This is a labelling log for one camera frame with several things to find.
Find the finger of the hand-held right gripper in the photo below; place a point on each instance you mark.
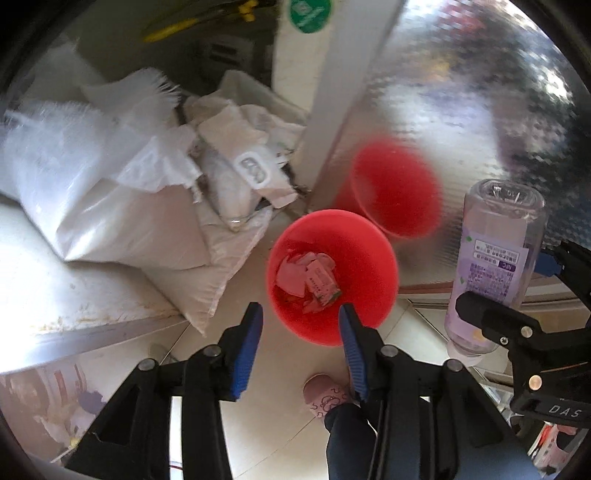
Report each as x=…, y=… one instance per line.
x=489, y=318
x=570, y=265

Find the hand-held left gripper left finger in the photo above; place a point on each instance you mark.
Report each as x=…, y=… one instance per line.
x=244, y=350

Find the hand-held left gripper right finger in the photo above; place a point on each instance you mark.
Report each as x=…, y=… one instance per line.
x=353, y=350

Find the clear plastic bottle white cap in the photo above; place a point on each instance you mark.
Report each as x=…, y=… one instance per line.
x=494, y=244

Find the white medicine box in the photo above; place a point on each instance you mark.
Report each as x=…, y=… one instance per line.
x=318, y=281

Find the white paper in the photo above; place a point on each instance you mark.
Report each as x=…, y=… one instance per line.
x=288, y=277

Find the white tissue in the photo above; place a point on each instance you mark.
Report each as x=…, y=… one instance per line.
x=325, y=263

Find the red plastic bin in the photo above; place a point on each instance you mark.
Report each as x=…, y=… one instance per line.
x=369, y=258

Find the pink slipper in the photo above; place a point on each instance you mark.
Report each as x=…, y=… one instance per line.
x=323, y=394

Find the red and white packet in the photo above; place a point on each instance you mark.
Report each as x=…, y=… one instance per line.
x=554, y=443

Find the person's leg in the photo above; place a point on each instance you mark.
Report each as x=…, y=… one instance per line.
x=351, y=443

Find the flat white sack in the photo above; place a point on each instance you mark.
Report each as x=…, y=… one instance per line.
x=221, y=258

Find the small white filled bag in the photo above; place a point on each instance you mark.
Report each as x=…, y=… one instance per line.
x=221, y=184

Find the white bag with grey logo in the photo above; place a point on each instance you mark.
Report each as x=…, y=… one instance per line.
x=249, y=152

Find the embossed metal cabinet door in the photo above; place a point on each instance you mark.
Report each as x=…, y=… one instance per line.
x=461, y=92

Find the large white sack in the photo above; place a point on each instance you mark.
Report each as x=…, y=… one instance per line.
x=92, y=207

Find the frayed white woven sack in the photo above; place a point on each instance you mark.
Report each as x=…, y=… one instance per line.
x=138, y=106

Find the green round sticker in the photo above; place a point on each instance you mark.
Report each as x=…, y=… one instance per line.
x=309, y=16

